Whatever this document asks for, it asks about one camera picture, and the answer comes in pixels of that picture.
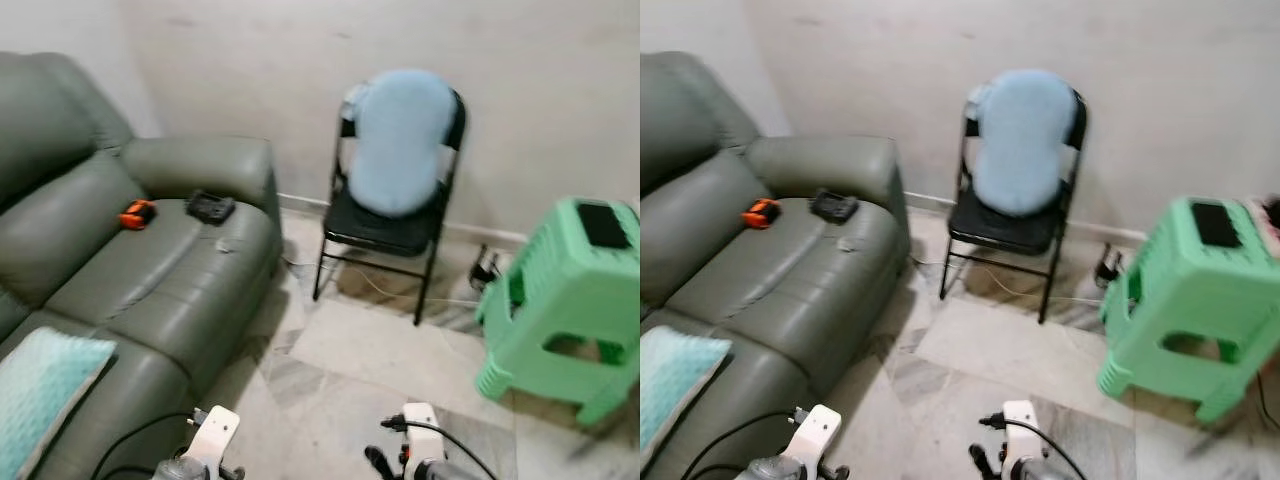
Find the teal dotted plush pillow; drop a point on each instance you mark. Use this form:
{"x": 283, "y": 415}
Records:
{"x": 45, "y": 390}
{"x": 675, "y": 385}

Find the grey-green leather sofa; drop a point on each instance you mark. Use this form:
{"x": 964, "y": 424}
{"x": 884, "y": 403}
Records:
{"x": 150, "y": 280}
{"x": 790, "y": 290}

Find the black power adapter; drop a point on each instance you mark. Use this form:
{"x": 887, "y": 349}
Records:
{"x": 1110, "y": 270}
{"x": 487, "y": 272}

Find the black metal folding chair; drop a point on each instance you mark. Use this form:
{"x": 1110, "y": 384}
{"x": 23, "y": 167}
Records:
{"x": 1005, "y": 228}
{"x": 380, "y": 230}

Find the black boxy device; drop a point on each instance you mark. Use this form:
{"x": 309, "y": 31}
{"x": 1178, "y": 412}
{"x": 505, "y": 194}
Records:
{"x": 211, "y": 207}
{"x": 835, "y": 207}

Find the green plastic stool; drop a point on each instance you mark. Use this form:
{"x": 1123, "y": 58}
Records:
{"x": 1200, "y": 290}
{"x": 580, "y": 290}

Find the orange black small device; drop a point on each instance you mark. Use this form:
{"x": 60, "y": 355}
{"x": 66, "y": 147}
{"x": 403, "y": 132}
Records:
{"x": 138, "y": 214}
{"x": 762, "y": 213}

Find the light blue plush cushion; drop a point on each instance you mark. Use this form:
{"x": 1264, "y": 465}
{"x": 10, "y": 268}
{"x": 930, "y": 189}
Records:
{"x": 400, "y": 140}
{"x": 1022, "y": 140}

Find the black flat rectangular object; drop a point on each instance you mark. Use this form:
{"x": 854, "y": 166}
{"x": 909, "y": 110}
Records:
{"x": 1216, "y": 225}
{"x": 604, "y": 225}

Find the pinkish brown object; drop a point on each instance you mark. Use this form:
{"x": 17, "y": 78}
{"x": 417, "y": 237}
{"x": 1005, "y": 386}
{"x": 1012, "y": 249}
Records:
{"x": 1266, "y": 218}

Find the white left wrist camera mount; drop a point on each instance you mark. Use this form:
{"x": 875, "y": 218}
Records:
{"x": 215, "y": 435}
{"x": 815, "y": 435}

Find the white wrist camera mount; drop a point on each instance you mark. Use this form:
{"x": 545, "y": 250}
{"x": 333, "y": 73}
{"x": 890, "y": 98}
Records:
{"x": 215, "y": 435}
{"x": 422, "y": 430}
{"x": 815, "y": 435}
{"x": 1020, "y": 430}

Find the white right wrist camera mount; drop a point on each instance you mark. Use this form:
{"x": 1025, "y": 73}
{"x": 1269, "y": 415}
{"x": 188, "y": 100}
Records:
{"x": 422, "y": 430}
{"x": 1020, "y": 430}

